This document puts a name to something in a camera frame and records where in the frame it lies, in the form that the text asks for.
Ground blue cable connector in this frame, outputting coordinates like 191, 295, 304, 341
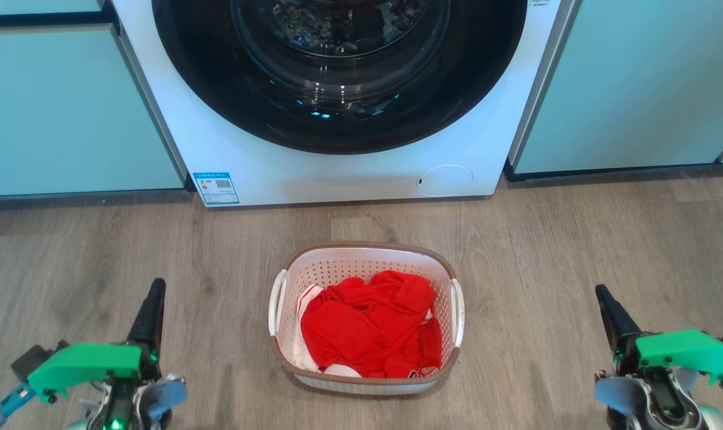
0, 382, 37, 428

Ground narrow pale green cabinet panel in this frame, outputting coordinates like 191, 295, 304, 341
0, 0, 105, 16

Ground white front-load washing machine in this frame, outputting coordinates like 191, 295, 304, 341
112, 0, 577, 207

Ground black round washer door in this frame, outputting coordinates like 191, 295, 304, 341
152, 0, 527, 155

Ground round white filter cover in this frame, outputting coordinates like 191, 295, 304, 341
416, 165, 474, 197

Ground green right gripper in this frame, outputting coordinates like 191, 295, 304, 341
595, 284, 723, 389

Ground wide pale green cabinet door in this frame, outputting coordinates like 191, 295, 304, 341
506, 0, 723, 176

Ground blue energy label sticker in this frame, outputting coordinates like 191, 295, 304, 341
192, 172, 240, 205

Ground white laundry basket brown rim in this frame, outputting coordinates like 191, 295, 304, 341
268, 242, 465, 395

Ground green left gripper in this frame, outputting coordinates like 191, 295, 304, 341
27, 278, 166, 401

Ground large pale green cabinet door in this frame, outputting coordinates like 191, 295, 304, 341
0, 24, 186, 196

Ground red garment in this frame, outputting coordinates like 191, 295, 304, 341
300, 270, 443, 379

